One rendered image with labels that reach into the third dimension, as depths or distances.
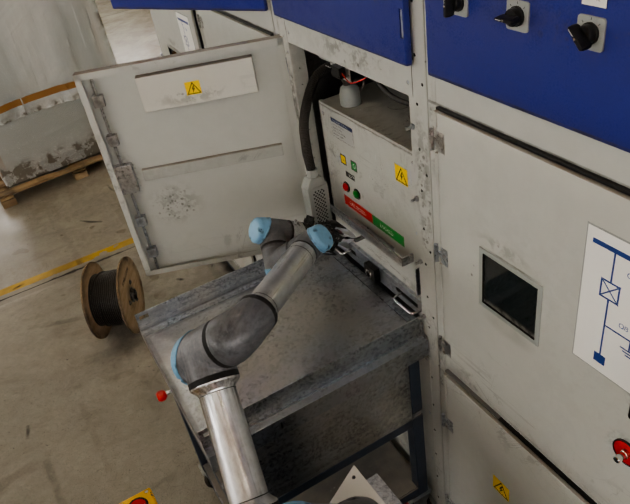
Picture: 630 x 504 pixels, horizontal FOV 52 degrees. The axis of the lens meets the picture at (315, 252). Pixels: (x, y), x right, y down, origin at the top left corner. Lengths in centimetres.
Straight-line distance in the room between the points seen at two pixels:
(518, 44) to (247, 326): 75
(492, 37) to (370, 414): 116
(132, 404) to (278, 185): 140
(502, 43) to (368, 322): 102
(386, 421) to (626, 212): 113
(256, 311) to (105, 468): 168
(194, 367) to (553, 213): 80
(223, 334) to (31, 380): 224
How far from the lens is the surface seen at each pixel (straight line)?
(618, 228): 113
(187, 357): 146
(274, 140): 213
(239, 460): 144
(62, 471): 304
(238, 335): 137
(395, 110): 187
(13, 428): 334
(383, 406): 196
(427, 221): 160
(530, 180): 123
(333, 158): 203
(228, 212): 224
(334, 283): 210
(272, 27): 203
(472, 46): 124
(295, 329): 196
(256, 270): 216
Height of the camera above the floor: 214
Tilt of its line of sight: 35 degrees down
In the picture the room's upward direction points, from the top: 10 degrees counter-clockwise
